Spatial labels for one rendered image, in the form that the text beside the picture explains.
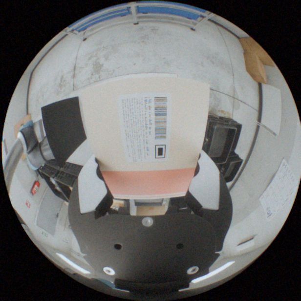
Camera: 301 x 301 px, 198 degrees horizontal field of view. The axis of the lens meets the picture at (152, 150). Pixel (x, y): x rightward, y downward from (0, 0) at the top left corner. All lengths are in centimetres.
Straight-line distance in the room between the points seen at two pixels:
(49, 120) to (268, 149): 296
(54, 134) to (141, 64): 111
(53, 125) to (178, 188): 49
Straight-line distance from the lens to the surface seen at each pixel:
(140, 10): 156
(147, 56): 132
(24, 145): 55
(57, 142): 49
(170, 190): 15
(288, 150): 250
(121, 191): 15
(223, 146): 114
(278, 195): 269
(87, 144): 69
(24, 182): 361
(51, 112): 49
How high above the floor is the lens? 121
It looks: 58 degrees down
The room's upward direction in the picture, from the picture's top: 175 degrees clockwise
